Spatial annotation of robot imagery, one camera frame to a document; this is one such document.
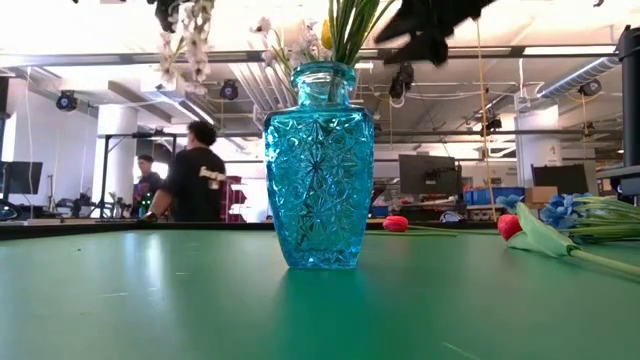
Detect black hanging ceiling device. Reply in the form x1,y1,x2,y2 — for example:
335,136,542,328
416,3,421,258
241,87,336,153
578,78,604,98
219,79,240,102
388,62,416,109
55,90,79,113

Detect blue plastic bin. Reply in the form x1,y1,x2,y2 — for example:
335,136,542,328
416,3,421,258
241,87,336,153
462,186,526,206

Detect red tool cabinet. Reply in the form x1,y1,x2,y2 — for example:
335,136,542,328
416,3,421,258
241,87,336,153
219,174,247,224

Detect brown cardboard box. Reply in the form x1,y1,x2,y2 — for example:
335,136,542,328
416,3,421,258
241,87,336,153
523,185,559,205

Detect grey operator desk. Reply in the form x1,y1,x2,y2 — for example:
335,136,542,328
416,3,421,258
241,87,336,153
596,164,640,199

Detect white artificial flower spray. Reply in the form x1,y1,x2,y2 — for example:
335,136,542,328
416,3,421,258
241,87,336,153
157,0,215,97
249,16,325,101

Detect yellow hanging cable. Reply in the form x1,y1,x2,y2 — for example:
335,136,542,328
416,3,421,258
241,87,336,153
473,19,497,222

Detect yellow artificial tulip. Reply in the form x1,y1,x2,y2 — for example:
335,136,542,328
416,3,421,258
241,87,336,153
319,18,335,51

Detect black table frame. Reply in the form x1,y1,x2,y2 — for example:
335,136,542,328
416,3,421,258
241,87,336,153
0,218,501,242

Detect blue cut-glass vase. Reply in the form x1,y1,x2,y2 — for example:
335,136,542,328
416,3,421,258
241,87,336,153
263,60,376,271

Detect silver ventilation duct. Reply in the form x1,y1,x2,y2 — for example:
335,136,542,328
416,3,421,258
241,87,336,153
537,56,621,100

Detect black monitor pole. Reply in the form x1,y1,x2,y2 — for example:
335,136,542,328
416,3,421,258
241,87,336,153
615,23,640,169

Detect black metal gantry frame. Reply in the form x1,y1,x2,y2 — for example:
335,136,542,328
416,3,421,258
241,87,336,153
97,130,179,221

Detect black computer monitor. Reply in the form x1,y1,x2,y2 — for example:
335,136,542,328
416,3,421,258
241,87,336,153
530,163,590,197
0,160,44,196
398,153,464,197

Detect green table mat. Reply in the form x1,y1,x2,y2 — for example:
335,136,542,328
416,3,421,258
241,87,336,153
0,227,640,360

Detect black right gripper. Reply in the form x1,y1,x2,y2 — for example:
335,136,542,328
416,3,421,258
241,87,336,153
374,0,497,68

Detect person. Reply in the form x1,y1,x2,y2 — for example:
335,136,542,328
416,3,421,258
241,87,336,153
148,119,229,224
130,153,165,220

